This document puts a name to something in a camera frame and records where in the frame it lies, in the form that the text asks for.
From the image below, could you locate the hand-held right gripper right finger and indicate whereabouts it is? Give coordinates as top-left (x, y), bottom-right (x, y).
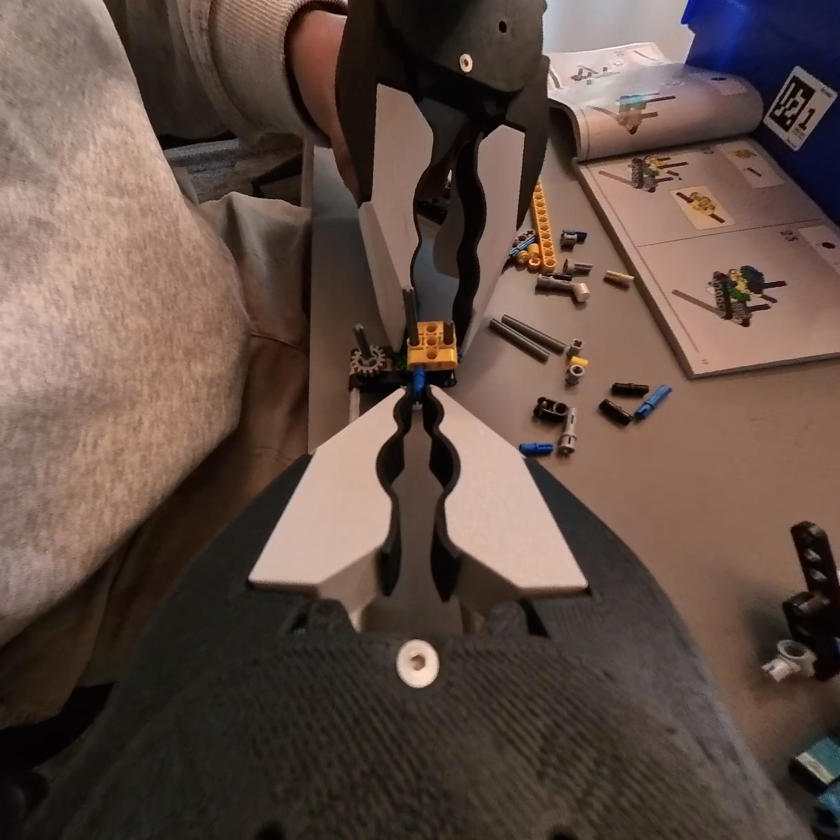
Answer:
top-left (423, 386), bottom-right (589, 636)

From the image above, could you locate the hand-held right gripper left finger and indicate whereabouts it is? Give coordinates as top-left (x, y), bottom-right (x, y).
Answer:
top-left (247, 386), bottom-right (416, 631)

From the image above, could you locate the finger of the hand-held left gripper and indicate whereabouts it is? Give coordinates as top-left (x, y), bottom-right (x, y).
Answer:
top-left (357, 84), bottom-right (439, 352)
top-left (453, 123), bottom-right (531, 352)

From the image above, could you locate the yellow black lego gear assembly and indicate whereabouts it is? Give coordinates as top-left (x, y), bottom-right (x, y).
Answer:
top-left (346, 289), bottom-right (462, 424)

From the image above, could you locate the person's left forearm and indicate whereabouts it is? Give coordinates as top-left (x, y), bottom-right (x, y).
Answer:
top-left (105, 0), bottom-right (352, 147)

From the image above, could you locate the long yellow lego beam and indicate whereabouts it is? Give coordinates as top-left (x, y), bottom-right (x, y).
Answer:
top-left (530, 180), bottom-right (560, 274)

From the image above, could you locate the long light grey lego axle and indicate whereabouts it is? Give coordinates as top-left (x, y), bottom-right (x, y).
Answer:
top-left (488, 319), bottom-right (551, 362)
top-left (501, 314), bottom-right (567, 356)

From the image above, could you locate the lego instruction booklet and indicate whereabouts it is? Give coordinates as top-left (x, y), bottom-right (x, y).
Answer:
top-left (545, 42), bottom-right (840, 380)

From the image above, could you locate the black lego subassembly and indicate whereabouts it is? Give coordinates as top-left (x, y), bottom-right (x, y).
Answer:
top-left (761, 521), bottom-right (840, 683)

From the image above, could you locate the teal lego piece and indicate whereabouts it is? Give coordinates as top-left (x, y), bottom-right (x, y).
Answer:
top-left (789, 734), bottom-right (840, 816)

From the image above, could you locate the person's left hand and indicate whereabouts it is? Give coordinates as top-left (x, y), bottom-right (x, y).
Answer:
top-left (287, 12), bottom-right (361, 196)

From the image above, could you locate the blue plastic storage bin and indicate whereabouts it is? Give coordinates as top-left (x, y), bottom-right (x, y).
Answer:
top-left (681, 0), bottom-right (840, 225)

